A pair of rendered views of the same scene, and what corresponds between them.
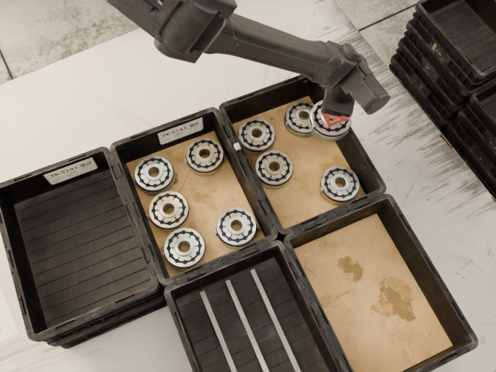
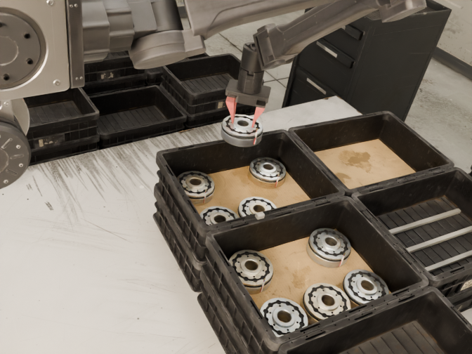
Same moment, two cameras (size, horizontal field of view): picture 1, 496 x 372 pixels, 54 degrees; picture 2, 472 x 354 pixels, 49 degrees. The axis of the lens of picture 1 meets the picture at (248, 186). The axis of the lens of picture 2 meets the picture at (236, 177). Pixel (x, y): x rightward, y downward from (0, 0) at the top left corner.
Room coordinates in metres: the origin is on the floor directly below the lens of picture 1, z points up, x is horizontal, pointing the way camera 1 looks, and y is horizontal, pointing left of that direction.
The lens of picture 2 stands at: (0.76, 0.88, 1.72)
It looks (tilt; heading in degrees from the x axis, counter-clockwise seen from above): 38 degrees down; 263
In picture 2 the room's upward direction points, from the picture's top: 11 degrees clockwise
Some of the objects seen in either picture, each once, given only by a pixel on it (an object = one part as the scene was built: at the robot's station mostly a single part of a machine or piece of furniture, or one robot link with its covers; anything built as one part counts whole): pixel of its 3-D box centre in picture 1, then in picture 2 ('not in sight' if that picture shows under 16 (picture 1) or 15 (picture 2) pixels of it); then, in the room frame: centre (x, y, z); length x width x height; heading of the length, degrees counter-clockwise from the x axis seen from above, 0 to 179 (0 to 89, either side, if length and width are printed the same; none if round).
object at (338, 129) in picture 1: (331, 116); (242, 126); (0.63, -0.19, 1.02); 0.10 x 0.10 x 0.01
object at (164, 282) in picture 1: (191, 190); (316, 261); (0.46, 0.14, 0.92); 0.40 x 0.30 x 0.02; 27
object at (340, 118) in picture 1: (335, 109); (250, 109); (0.62, -0.19, 1.08); 0.07 x 0.07 x 0.09; 80
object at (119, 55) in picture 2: not in sight; (97, 86); (1.24, -1.39, 0.37); 0.40 x 0.30 x 0.45; 33
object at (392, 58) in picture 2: not in sight; (356, 75); (-0.14, -1.75, 0.45); 0.60 x 0.45 x 0.90; 33
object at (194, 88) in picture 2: not in sight; (207, 113); (0.68, -1.27, 0.37); 0.40 x 0.30 x 0.45; 33
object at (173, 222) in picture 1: (168, 209); (327, 302); (0.43, 0.20, 0.86); 0.10 x 0.10 x 0.01
